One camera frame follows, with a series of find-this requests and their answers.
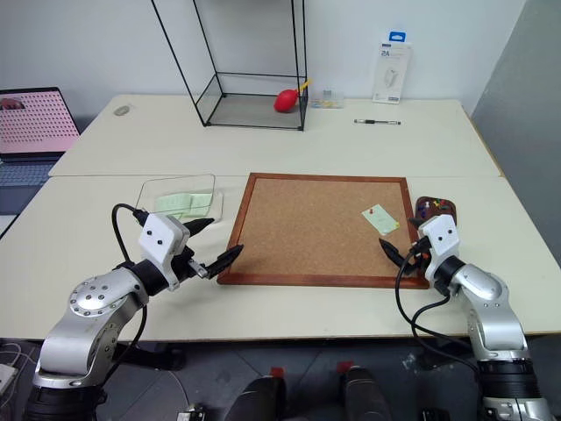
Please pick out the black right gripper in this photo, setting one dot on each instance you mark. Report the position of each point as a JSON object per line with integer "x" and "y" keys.
{"x": 416, "y": 263}

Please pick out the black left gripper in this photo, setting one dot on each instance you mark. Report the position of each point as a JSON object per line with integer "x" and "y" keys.
{"x": 186, "y": 263}

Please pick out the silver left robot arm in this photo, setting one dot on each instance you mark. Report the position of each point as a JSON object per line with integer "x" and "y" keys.
{"x": 87, "y": 302}

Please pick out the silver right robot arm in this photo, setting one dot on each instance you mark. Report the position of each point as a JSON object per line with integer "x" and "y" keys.
{"x": 491, "y": 316}

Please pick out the green paper note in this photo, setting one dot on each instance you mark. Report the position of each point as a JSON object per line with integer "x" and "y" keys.
{"x": 200, "y": 201}
{"x": 173, "y": 203}
{"x": 383, "y": 220}

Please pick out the dark blue small object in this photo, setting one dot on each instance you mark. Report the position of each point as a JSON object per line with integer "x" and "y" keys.
{"x": 423, "y": 210}

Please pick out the wood-framed cork board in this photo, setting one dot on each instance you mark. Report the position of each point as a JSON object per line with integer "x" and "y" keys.
{"x": 307, "y": 219}

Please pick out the brown wooden pin tray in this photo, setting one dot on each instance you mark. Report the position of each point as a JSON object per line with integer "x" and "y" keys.
{"x": 451, "y": 210}

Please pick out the clear plastic tray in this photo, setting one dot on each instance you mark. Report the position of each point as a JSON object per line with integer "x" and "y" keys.
{"x": 151, "y": 193}

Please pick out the black and silver pen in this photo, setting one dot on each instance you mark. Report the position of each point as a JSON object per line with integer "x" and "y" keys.
{"x": 377, "y": 122}

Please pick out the small clear plastic box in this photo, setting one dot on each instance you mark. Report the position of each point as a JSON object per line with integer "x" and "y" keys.
{"x": 328, "y": 100}

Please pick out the red rubber air blower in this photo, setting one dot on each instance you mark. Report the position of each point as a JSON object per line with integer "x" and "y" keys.
{"x": 286, "y": 101}

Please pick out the dark rounded shape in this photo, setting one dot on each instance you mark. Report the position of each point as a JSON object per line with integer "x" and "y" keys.
{"x": 258, "y": 399}
{"x": 364, "y": 394}

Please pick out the white retail product box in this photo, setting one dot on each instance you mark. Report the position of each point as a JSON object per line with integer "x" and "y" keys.
{"x": 391, "y": 70}

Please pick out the open laptop pink screen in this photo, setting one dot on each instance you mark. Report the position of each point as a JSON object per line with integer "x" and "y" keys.
{"x": 30, "y": 118}

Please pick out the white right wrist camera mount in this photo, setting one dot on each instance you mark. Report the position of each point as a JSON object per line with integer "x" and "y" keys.
{"x": 440, "y": 239}

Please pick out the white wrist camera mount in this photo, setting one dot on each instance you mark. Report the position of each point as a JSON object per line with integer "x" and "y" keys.
{"x": 440, "y": 239}
{"x": 160, "y": 237}

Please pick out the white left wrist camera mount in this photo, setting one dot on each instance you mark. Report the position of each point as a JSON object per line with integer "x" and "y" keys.
{"x": 160, "y": 237}

